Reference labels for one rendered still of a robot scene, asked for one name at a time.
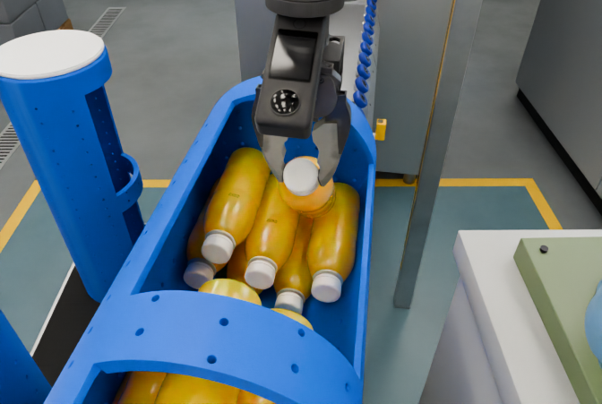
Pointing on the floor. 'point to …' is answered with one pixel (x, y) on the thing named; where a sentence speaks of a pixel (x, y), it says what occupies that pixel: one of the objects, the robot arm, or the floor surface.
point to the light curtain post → (442, 113)
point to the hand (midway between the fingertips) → (300, 178)
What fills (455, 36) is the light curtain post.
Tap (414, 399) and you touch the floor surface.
